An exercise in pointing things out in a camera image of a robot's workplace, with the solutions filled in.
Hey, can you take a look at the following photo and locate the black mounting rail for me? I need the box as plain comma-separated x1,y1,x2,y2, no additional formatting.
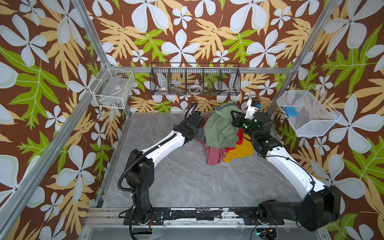
142,207,285,227

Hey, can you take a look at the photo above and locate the red cloth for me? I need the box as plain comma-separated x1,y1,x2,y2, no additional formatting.
225,129,244,153

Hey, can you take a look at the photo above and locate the white wire basket left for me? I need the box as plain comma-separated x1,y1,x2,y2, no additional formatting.
90,64,135,109

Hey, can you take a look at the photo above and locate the black wire basket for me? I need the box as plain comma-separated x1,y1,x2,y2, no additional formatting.
149,63,242,97

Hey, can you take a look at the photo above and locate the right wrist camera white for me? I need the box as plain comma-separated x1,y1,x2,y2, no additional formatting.
245,100,262,120

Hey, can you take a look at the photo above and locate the olive green cloth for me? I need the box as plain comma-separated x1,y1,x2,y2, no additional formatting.
204,103,239,149

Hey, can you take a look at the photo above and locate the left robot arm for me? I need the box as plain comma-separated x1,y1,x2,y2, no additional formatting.
118,102,204,224

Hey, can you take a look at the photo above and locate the blue object in basket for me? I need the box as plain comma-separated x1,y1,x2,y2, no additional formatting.
284,106,298,117

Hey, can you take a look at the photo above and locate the dusty pink cloth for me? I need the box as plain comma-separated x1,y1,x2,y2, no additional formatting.
197,140,226,166

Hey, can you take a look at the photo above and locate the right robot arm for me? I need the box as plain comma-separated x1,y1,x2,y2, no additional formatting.
231,111,341,232

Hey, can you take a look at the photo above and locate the yellow cloth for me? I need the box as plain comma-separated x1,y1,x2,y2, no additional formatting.
223,130,254,163

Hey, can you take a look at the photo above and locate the white mesh basket right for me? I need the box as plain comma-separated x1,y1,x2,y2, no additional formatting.
277,87,341,138

